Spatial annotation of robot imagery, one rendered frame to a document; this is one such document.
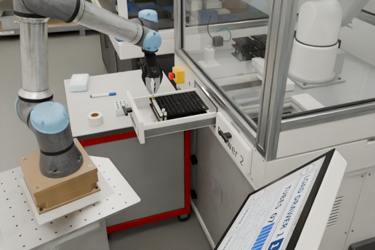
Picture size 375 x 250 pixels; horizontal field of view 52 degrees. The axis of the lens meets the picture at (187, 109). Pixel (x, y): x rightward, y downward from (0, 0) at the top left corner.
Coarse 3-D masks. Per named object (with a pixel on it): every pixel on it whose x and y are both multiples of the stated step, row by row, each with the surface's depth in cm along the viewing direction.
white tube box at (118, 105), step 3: (114, 102) 193; (117, 102) 193; (120, 102) 194; (123, 102) 193; (114, 105) 190; (117, 105) 190; (120, 105) 190; (123, 105) 190; (126, 105) 190; (114, 108) 192; (117, 108) 189; (120, 108) 188; (117, 111) 187; (120, 111) 188; (117, 114) 188; (120, 114) 189; (123, 114) 189
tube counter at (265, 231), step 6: (270, 216) 85; (276, 216) 83; (270, 222) 82; (264, 228) 82; (270, 228) 80; (258, 234) 82; (264, 234) 79; (258, 240) 79; (264, 240) 77; (252, 246) 79; (258, 246) 77
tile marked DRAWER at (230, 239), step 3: (234, 234) 92; (228, 237) 94; (231, 237) 92; (234, 237) 91; (225, 240) 94; (228, 240) 92; (231, 240) 91; (225, 243) 92; (228, 243) 90; (231, 243) 89; (222, 246) 92; (225, 246) 90; (228, 246) 89; (219, 249) 91; (222, 249) 90; (225, 249) 88
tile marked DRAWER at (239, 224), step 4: (248, 208) 101; (252, 208) 98; (244, 212) 100; (248, 212) 98; (240, 216) 101; (244, 216) 98; (240, 220) 98; (244, 220) 95; (236, 224) 97; (240, 224) 95; (232, 228) 97; (236, 228) 95
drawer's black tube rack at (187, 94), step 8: (160, 96) 177; (168, 96) 177; (176, 96) 178; (184, 96) 178; (192, 96) 177; (160, 104) 170; (168, 104) 170; (176, 104) 171; (184, 104) 170; (192, 104) 170; (200, 104) 170; (168, 112) 165; (176, 112) 164; (184, 112) 164; (192, 112) 171; (200, 112) 170
